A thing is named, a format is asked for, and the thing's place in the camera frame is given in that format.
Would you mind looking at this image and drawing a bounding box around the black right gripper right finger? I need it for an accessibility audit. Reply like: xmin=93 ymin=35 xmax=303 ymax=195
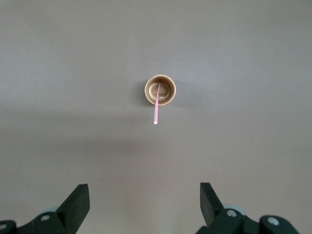
xmin=197 ymin=182 xmax=259 ymax=234

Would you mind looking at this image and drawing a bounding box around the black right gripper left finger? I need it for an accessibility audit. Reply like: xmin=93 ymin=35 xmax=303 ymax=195
xmin=17 ymin=183 xmax=91 ymax=234

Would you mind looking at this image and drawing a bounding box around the pink straw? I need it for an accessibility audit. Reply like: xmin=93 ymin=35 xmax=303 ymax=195
xmin=153 ymin=82 xmax=161 ymax=125

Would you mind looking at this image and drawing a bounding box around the brown cork cup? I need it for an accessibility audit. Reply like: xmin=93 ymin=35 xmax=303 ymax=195
xmin=144 ymin=75 xmax=176 ymax=106

